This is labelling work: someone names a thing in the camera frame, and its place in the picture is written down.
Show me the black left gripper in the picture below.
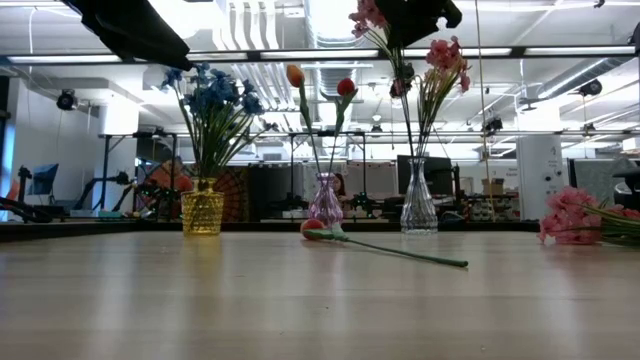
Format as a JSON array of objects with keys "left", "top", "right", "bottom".
[{"left": 62, "top": 0, "right": 194, "bottom": 72}]

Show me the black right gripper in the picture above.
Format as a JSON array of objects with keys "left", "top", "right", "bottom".
[{"left": 374, "top": 0, "right": 464, "bottom": 50}]

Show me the pink artificial flower bunch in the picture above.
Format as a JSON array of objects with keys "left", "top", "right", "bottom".
[
  {"left": 412, "top": 35, "right": 471, "bottom": 161},
  {"left": 538, "top": 185, "right": 640, "bottom": 247},
  {"left": 348, "top": 0, "right": 419, "bottom": 159}
]

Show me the orange artificial tulip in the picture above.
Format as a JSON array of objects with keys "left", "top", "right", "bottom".
[
  {"left": 285, "top": 63, "right": 326, "bottom": 176},
  {"left": 299, "top": 218, "right": 470, "bottom": 269},
  {"left": 319, "top": 78, "right": 360, "bottom": 176}
]

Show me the yellow glass vase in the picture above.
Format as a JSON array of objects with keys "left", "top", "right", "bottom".
[{"left": 180, "top": 178, "right": 225, "bottom": 236}]

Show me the clear glass vase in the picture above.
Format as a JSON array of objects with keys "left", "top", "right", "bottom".
[{"left": 399, "top": 157, "right": 440, "bottom": 235}]

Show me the purple glass vase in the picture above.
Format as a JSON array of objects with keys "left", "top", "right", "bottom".
[{"left": 308, "top": 172, "right": 345, "bottom": 229}]

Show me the black overhead light bar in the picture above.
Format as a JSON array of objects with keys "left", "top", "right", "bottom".
[{"left": 0, "top": 45, "right": 640, "bottom": 65}]

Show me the person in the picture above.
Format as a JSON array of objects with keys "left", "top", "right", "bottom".
[
  {"left": 331, "top": 172, "right": 350, "bottom": 201},
  {"left": 147, "top": 148, "right": 194, "bottom": 221}
]

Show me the black computer monitor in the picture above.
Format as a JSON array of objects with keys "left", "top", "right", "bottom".
[{"left": 397, "top": 154, "right": 455, "bottom": 197}]

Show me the blue screen monitor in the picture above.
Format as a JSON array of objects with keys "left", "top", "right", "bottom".
[{"left": 27, "top": 163, "right": 60, "bottom": 197}]

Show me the brown cardboard box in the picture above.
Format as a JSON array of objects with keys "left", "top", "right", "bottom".
[{"left": 481, "top": 177, "right": 506, "bottom": 197}]

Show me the grey partition panel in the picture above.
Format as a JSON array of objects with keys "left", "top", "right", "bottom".
[{"left": 569, "top": 158, "right": 640, "bottom": 206}]

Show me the black office chair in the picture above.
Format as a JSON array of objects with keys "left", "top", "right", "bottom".
[{"left": 612, "top": 167, "right": 640, "bottom": 211}]

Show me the silver ceiling air duct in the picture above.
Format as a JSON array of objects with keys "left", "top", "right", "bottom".
[{"left": 304, "top": 0, "right": 374, "bottom": 156}]

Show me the thin hanging yellow cable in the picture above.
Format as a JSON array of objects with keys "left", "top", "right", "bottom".
[{"left": 473, "top": 0, "right": 496, "bottom": 221}]

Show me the black aluminium table frame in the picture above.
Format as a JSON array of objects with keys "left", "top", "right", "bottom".
[{"left": 0, "top": 219, "right": 640, "bottom": 244}]

